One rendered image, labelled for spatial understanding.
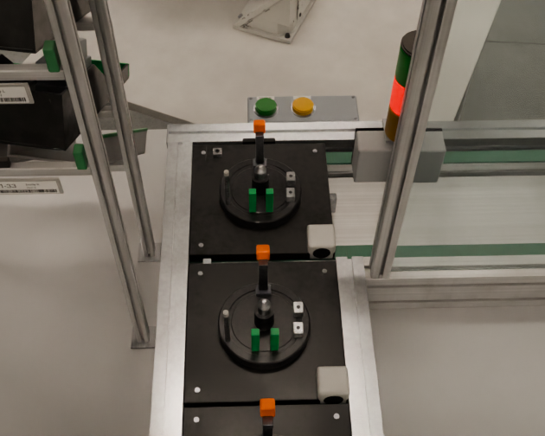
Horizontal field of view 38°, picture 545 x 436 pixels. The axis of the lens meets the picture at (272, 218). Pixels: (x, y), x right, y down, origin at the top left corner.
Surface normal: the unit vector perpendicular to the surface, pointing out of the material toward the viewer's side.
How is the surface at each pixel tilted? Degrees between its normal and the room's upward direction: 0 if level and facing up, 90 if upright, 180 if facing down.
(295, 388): 0
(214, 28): 0
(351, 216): 0
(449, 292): 90
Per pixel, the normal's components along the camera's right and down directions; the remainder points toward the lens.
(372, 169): 0.03, 0.81
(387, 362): 0.01, -0.58
